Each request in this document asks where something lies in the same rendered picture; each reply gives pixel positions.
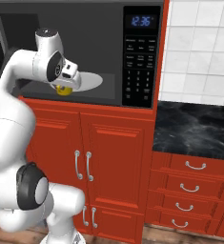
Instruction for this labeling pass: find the red drawer front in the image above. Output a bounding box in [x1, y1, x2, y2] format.
[168, 153, 224, 179]
[156, 211, 220, 235]
[164, 173, 224, 198]
[160, 193, 224, 217]

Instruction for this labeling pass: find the silver cupboard door handle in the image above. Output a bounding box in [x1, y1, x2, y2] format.
[91, 207, 99, 229]
[85, 151, 94, 183]
[73, 150, 84, 181]
[82, 205, 90, 227]

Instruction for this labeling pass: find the yellow mug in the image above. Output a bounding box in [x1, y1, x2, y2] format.
[55, 84, 73, 96]

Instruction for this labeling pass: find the black microwave oven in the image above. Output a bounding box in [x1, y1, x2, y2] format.
[0, 0, 165, 110]

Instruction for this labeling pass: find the short red cupboard door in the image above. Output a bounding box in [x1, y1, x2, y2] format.
[87, 204, 147, 244]
[72, 203, 90, 236]

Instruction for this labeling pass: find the silver drawer handle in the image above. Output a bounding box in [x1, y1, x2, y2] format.
[184, 160, 208, 172]
[174, 202, 194, 213]
[171, 218, 190, 230]
[179, 182, 200, 193]

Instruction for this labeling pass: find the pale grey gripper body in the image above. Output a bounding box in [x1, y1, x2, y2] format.
[50, 71, 83, 90]

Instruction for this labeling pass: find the tall red cupboard door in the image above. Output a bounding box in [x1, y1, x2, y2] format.
[23, 107, 83, 205]
[79, 112, 155, 212]

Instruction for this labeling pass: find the grey microwave turntable plate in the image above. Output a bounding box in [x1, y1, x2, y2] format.
[72, 71, 104, 93]

